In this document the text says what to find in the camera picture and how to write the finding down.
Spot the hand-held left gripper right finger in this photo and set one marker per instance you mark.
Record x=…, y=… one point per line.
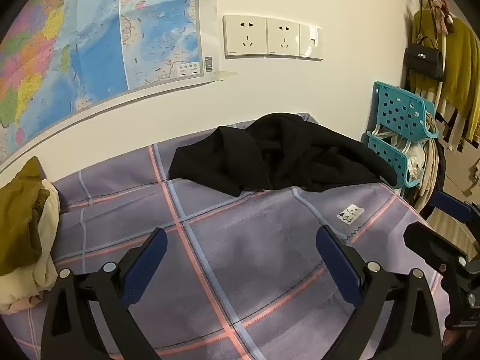
x=339, y=266

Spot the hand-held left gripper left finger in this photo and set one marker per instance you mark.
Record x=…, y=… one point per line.
x=144, y=270

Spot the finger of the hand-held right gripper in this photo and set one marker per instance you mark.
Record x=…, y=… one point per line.
x=435, y=247
x=452, y=206

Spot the beige hanging clothes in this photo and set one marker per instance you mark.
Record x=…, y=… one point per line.
x=431, y=172

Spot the white sheet label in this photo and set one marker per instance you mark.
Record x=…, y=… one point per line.
x=351, y=213

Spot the white crumpled cloth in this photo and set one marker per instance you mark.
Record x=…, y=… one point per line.
x=415, y=157

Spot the teal plastic basket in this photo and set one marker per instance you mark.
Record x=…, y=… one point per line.
x=397, y=108
x=386, y=157

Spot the cream and black striped garment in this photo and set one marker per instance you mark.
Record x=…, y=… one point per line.
x=452, y=120

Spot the purple plaid bed sheet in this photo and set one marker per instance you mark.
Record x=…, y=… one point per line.
x=243, y=232

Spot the pale pink garment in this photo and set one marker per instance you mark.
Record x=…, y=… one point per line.
x=24, y=304

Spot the olive garment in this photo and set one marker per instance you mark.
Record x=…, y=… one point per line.
x=18, y=213

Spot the yellow-green sweater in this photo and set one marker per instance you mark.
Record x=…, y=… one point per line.
x=463, y=63

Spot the black handbag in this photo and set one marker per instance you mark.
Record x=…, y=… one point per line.
x=423, y=60

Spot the pink patterned scarf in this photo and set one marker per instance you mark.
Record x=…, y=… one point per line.
x=439, y=5

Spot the strip of masking tape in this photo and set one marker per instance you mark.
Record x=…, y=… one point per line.
x=225, y=76

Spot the white wall switch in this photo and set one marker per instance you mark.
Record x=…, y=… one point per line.
x=311, y=42

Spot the colourful wall map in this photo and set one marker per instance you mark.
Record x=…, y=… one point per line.
x=93, y=45

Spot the white wall socket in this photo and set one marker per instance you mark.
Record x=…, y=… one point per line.
x=245, y=36
x=283, y=38

